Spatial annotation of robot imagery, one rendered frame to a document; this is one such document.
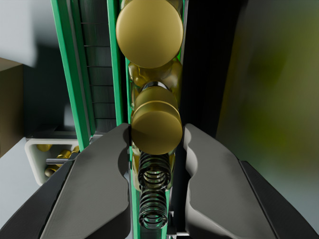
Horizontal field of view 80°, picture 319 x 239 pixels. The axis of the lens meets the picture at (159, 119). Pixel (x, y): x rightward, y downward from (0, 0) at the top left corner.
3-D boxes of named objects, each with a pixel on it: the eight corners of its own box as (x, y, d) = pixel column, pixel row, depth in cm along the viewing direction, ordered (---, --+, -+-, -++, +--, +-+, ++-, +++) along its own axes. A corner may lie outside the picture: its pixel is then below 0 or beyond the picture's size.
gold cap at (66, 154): (61, 158, 61) (55, 167, 57) (59, 149, 60) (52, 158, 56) (73, 158, 61) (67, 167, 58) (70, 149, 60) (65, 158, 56)
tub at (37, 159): (118, 169, 66) (113, 188, 58) (51, 169, 65) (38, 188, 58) (114, 125, 58) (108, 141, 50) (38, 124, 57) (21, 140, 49)
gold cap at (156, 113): (175, 125, 17) (182, 157, 13) (135, 124, 17) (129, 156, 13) (178, 86, 15) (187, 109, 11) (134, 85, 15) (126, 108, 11)
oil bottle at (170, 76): (168, 71, 38) (182, 123, 20) (140, 71, 38) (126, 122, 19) (169, 41, 36) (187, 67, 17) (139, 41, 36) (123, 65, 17)
